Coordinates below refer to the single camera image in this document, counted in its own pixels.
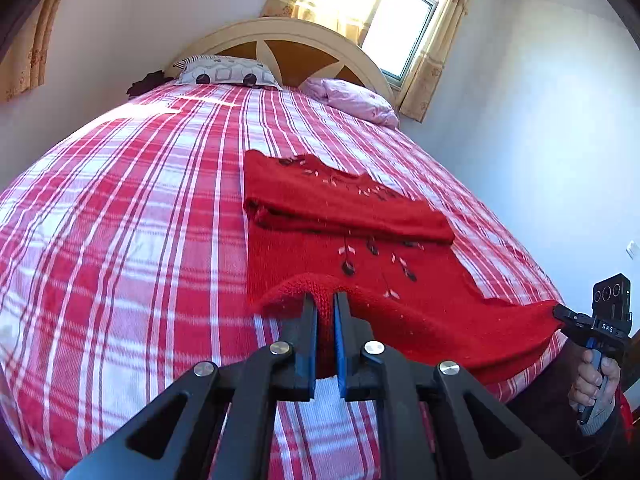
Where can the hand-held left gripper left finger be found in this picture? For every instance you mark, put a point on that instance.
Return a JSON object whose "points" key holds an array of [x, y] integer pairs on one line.
{"points": [[313, 355]]}

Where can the bed with red plaid sheet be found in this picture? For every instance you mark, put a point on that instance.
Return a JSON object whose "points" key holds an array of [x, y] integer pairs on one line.
{"points": [[125, 210]]}

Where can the pink pillow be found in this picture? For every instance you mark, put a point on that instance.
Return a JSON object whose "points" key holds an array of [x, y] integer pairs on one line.
{"points": [[357, 100]]}

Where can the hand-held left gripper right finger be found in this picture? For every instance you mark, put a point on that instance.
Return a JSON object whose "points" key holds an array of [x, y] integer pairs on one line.
{"points": [[341, 355]]}

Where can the window behind headboard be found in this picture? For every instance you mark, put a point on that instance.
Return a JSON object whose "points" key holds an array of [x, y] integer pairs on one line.
{"points": [[400, 30]]}

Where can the cream arched headboard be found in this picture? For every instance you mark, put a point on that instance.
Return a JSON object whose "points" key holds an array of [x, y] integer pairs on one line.
{"points": [[300, 35]]}

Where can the dark cloth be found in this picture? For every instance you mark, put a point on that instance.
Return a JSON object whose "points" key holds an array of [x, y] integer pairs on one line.
{"points": [[147, 84]]}

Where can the person's right forearm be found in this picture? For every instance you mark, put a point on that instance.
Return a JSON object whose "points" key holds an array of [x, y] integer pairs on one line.
{"points": [[607, 430]]}

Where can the long yellow floral curtain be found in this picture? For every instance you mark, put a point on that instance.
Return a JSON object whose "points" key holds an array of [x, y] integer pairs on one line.
{"points": [[30, 45]]}

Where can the red knitted sweater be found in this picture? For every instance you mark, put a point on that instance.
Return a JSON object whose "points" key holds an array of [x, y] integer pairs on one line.
{"points": [[350, 210]]}

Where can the narrow yellow floral curtain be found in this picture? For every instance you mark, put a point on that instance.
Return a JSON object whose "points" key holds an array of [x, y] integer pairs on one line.
{"points": [[440, 45]]}

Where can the person's right hand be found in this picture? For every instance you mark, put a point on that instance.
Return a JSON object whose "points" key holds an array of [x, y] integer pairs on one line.
{"points": [[586, 380]]}

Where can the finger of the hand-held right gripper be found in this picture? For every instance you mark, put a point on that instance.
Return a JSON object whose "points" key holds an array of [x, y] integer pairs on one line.
{"points": [[563, 315]]}

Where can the white wall outlet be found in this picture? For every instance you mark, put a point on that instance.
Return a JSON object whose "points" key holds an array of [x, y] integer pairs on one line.
{"points": [[633, 248]]}

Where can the white patterned pillow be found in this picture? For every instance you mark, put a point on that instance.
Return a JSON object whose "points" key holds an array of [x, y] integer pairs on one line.
{"points": [[225, 71]]}

